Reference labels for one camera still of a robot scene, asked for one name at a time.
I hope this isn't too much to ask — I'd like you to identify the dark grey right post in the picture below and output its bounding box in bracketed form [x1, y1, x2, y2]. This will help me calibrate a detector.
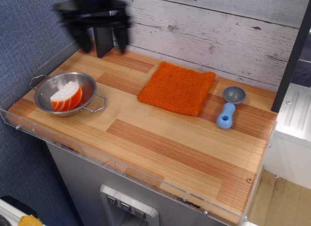
[271, 0, 311, 113]

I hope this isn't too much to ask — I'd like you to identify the dark grey post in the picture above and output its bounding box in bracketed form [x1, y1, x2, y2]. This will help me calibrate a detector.
[271, 0, 311, 113]
[91, 0, 115, 58]

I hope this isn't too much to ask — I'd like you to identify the grey toy fridge cabinet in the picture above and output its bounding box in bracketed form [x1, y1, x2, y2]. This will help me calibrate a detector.
[47, 143, 221, 226]

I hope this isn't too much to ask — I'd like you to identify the orange salmon sushi toy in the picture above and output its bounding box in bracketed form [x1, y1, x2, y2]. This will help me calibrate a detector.
[50, 81, 83, 112]

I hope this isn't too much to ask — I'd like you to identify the stainless steel two-handled bowl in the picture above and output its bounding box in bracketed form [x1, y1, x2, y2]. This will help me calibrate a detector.
[29, 72, 107, 117]

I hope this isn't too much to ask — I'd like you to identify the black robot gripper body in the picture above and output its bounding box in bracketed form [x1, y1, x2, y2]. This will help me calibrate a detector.
[53, 0, 130, 29]

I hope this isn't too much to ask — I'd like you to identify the silver dispenser button panel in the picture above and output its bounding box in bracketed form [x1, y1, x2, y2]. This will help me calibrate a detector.
[100, 184, 160, 226]

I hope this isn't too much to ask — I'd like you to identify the black yellow object bottom-left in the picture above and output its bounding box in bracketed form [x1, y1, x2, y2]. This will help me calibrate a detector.
[0, 196, 44, 226]

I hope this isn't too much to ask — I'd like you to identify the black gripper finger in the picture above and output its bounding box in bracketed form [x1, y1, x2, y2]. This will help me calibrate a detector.
[68, 26, 92, 53]
[113, 26, 129, 53]

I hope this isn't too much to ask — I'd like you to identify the dark grey left post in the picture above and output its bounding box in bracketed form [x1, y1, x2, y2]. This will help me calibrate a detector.
[91, 0, 115, 58]

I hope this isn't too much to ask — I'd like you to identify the clear acrylic table guard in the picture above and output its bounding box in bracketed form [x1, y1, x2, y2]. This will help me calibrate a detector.
[0, 29, 277, 224]

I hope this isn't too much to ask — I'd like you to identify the blue grey toy scoop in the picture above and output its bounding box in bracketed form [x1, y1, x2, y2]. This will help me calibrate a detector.
[216, 86, 247, 129]

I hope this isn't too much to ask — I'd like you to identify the orange knitted cloth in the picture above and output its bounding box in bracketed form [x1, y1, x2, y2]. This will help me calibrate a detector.
[138, 62, 216, 116]

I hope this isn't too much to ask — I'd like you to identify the white side cabinet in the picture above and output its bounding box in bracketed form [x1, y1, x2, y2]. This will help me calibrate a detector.
[263, 83, 311, 189]

